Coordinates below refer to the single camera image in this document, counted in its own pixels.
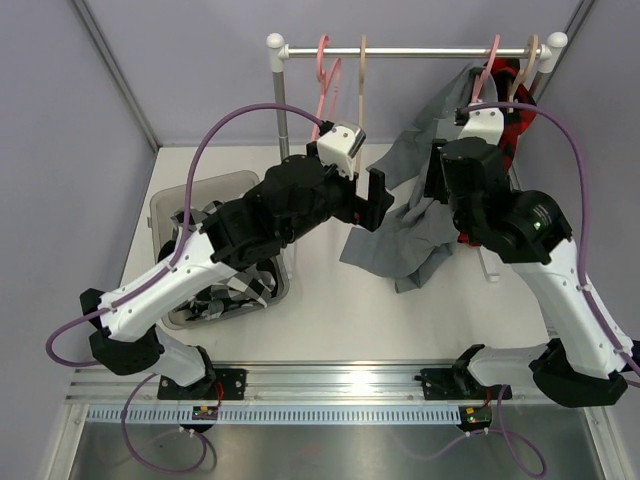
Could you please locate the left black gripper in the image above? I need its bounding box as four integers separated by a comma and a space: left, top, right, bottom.
282, 143, 392, 245

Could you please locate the grey shirt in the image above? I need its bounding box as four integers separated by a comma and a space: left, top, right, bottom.
340, 63, 480, 293

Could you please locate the pink hanger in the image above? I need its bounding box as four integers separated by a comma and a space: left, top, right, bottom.
470, 34, 501, 104
315, 34, 342, 120

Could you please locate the black white checkered shirt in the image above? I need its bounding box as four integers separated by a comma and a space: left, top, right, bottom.
157, 201, 282, 326

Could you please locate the beige hanger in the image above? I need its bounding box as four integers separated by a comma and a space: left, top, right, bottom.
355, 34, 367, 176
507, 34, 541, 103

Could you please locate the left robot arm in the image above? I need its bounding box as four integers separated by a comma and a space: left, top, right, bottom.
89, 155, 394, 399

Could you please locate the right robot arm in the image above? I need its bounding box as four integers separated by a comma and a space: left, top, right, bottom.
428, 137, 637, 408

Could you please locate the red black plaid shirt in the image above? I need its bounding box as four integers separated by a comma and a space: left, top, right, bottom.
457, 57, 540, 249

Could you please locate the metal clothes rack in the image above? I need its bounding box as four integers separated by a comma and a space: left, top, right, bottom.
264, 32, 569, 284

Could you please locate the clear plastic bin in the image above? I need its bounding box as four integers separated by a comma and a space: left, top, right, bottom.
149, 171, 290, 330

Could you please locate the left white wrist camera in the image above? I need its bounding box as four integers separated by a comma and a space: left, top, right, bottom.
316, 122, 366, 180

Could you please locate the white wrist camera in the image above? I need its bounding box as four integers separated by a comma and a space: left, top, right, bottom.
316, 122, 366, 180
455, 108, 505, 145

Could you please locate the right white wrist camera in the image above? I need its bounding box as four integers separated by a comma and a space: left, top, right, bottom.
455, 108, 505, 145

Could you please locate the slotted cable duct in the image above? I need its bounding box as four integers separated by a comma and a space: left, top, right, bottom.
86, 403, 462, 425

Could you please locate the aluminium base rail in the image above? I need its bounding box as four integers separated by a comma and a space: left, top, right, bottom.
64, 361, 608, 406

